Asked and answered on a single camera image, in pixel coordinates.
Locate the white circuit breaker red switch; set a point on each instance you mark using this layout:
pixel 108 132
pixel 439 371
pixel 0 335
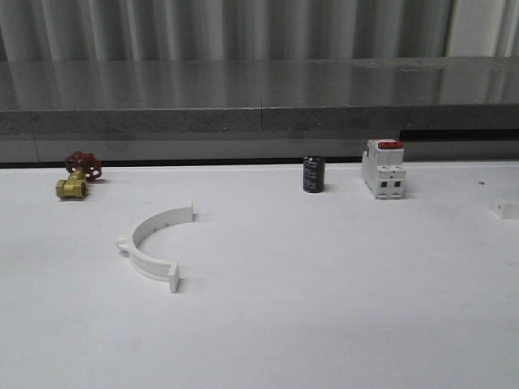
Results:
pixel 382 168

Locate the brass valve red handwheel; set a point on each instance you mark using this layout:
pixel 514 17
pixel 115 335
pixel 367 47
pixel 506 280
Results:
pixel 83 168

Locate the white half-ring clamp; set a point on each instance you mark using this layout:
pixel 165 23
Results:
pixel 506 210
pixel 164 270

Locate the grey stone counter ledge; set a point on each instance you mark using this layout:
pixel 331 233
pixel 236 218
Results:
pixel 353 99

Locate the black cylindrical capacitor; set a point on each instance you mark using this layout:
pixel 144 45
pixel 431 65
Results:
pixel 313 174

